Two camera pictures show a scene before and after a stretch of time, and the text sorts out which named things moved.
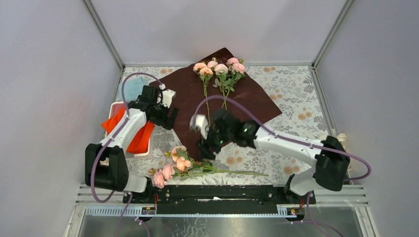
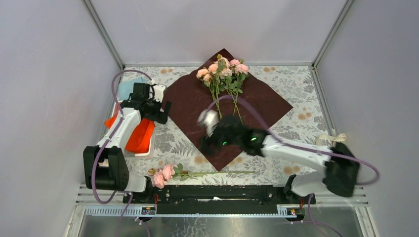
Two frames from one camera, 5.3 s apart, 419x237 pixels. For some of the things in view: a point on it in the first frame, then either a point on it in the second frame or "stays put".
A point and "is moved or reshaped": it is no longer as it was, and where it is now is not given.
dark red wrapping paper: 222,76 is moved or reshaped
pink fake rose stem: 222,80 to 239,69
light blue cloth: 133,87 stays put
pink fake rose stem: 237,70 is moved or reshaped
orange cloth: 140,144 stays put
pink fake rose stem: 166,174 stays put
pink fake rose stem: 183,165 to 219,76
